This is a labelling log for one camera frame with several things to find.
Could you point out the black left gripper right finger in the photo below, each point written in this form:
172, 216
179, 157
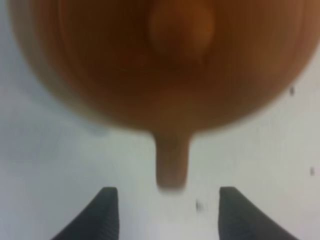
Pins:
240, 219

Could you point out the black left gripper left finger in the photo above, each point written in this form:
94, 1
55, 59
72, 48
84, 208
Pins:
98, 221

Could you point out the brown clay teapot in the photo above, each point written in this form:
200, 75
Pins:
172, 68

